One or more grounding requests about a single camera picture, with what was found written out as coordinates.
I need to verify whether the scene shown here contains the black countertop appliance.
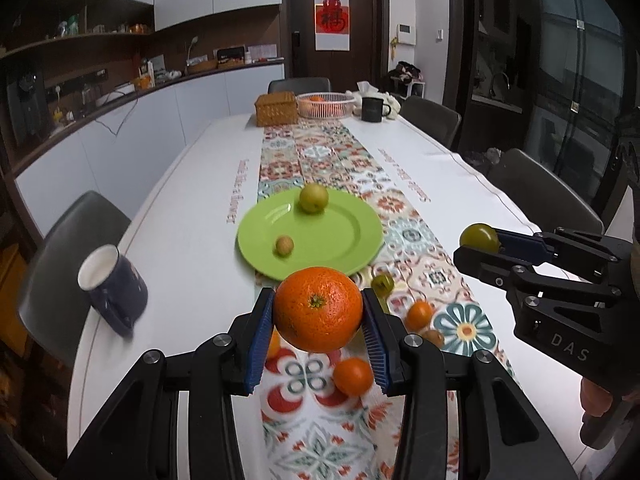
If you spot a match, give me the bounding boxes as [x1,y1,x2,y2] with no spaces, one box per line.
[5,67,48,146]

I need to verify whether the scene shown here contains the wicker basket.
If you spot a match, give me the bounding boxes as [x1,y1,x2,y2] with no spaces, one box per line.
[254,91,301,127]

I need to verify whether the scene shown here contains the yellow-green pear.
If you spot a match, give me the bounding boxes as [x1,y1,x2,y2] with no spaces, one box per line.
[299,183,329,215]

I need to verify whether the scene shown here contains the black box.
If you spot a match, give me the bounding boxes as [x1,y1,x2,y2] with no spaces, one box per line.
[215,46,247,67]

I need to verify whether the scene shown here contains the green plate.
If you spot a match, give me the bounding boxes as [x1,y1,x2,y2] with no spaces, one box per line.
[236,190,385,282]

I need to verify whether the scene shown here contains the grey dining chair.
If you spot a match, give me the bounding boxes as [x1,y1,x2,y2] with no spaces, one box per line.
[17,191,132,366]
[400,96,462,151]
[487,148,605,236]
[267,77,332,95]

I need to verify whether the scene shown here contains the person's right hand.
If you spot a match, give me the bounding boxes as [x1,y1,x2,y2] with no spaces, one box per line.
[580,379,614,417]

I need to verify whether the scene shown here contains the glass sliding door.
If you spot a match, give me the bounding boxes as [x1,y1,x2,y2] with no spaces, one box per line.
[525,0,632,201]

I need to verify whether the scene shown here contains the navy blue mug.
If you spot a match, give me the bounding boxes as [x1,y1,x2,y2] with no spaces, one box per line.
[77,244,149,337]

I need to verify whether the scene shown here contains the black mug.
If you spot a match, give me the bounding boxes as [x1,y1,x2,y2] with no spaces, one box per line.
[360,96,392,123]

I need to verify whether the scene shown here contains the white lower cabinets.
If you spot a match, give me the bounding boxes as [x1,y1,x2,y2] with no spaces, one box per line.
[15,62,286,231]

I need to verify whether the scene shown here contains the red and white wall poster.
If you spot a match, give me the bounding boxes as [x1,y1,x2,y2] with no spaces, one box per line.
[314,0,351,52]

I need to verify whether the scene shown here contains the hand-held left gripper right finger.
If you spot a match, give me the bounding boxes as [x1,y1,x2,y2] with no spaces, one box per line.
[361,287,577,480]

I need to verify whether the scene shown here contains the dark cable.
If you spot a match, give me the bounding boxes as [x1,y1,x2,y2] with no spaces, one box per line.
[95,92,141,137]

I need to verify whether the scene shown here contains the patterned table runner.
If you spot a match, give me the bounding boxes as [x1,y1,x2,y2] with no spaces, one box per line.
[252,117,521,480]

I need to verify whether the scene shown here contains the pile of bags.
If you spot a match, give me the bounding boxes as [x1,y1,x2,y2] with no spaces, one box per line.
[385,61,426,83]

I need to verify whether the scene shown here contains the pink plastic basket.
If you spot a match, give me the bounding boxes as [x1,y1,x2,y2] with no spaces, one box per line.
[296,92,357,120]

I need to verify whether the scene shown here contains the large orange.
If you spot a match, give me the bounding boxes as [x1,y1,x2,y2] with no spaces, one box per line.
[273,266,364,354]

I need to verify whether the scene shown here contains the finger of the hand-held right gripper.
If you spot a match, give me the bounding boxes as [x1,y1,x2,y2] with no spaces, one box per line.
[453,245,622,307]
[494,227,624,277]

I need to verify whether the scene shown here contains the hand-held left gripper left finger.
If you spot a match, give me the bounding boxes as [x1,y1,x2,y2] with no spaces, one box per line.
[61,287,276,480]

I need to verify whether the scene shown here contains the round green apple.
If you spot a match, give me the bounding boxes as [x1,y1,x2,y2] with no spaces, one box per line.
[459,223,501,253]

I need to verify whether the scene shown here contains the small green fruit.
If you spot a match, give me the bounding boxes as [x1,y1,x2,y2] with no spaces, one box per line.
[371,272,396,297]

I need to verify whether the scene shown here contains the dark brown door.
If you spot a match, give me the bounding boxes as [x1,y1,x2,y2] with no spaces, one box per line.
[285,0,388,93]

